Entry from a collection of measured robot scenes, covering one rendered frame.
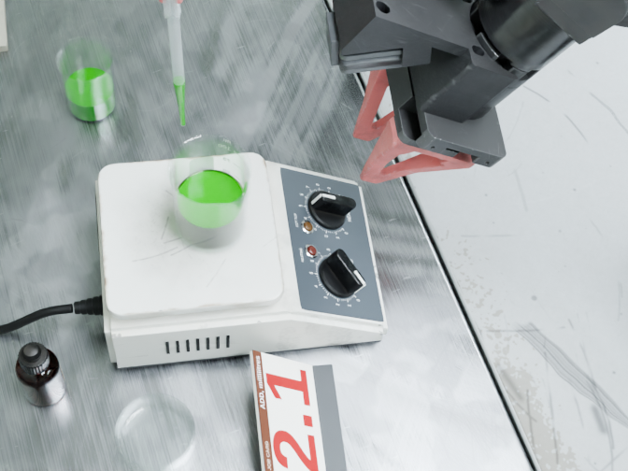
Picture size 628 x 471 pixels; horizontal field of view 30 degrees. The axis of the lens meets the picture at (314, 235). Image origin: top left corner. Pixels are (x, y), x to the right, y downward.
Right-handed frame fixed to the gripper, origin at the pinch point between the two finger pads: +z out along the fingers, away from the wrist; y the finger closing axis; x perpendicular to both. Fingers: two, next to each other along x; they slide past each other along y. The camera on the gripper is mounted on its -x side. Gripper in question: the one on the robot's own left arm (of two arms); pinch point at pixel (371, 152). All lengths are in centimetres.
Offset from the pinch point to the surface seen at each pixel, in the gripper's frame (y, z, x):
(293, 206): 0.8, 7.2, -1.8
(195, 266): 6.4, 8.8, -9.5
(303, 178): -2.0, 7.3, -0.6
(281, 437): 17.0, 11.2, -2.4
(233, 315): 9.4, 9.1, -6.7
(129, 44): -19.8, 18.5, -8.4
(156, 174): -1.2, 10.0, -11.4
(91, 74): -15.2, 18.2, -12.2
